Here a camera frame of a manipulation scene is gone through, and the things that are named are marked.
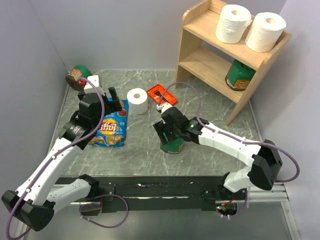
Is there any green roll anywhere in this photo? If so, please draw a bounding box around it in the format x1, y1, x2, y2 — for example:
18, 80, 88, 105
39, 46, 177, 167
160, 138, 184, 154
225, 59, 256, 91
65, 64, 92, 92

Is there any white paper roll front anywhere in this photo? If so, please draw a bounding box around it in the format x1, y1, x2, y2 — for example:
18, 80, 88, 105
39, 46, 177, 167
215, 4, 252, 44

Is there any white paper roll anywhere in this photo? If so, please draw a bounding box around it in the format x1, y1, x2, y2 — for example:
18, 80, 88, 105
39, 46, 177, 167
126, 88, 148, 115
245, 12, 287, 53
215, 4, 252, 44

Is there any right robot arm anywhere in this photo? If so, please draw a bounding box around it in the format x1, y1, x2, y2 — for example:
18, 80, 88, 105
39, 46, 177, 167
153, 103, 283, 200

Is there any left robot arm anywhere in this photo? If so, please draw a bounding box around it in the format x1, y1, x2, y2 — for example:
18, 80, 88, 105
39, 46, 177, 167
1, 87, 122, 232

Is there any wooden two-tier shelf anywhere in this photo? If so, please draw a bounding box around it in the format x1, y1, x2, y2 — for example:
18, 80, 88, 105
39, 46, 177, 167
175, 0, 292, 125

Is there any orange razor box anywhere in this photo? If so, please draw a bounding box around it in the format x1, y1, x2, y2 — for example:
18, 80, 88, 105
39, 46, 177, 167
147, 84, 178, 105

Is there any blue chips bag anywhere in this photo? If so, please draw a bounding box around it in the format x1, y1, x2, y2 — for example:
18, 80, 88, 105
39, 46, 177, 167
88, 99, 129, 147

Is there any black razor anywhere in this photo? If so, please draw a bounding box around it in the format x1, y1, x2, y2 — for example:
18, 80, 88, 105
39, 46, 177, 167
153, 89, 162, 98

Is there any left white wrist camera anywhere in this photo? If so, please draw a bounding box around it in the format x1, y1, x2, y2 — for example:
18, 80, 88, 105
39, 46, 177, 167
83, 75, 104, 95

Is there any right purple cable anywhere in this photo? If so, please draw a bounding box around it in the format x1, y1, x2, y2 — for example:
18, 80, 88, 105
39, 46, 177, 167
157, 82, 300, 183

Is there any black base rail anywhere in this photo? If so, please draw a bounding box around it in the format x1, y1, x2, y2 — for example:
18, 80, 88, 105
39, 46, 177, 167
68, 175, 248, 214

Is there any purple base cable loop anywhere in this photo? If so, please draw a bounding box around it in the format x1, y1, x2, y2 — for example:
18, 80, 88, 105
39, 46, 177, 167
79, 194, 129, 228

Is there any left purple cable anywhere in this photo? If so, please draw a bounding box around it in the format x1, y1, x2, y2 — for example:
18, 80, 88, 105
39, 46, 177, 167
5, 77, 106, 240

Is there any aluminium frame rail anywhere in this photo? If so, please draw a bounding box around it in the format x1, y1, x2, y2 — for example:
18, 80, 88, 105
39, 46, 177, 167
248, 183, 289, 202

